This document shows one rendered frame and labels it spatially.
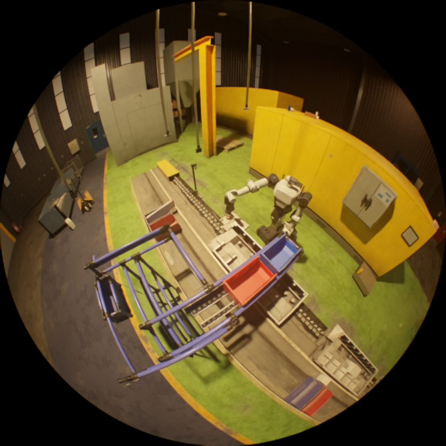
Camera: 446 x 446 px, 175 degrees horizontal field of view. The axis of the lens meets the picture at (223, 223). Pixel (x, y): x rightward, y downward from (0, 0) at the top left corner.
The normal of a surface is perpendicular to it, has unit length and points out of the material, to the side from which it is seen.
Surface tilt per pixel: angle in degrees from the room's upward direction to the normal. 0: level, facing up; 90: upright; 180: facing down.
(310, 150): 90
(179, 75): 90
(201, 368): 0
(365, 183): 90
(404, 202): 90
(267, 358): 0
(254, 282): 6
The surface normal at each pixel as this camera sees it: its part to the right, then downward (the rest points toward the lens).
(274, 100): -0.79, 0.47
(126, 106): 0.61, 0.63
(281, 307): -0.13, -0.53
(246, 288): 0.09, -0.66
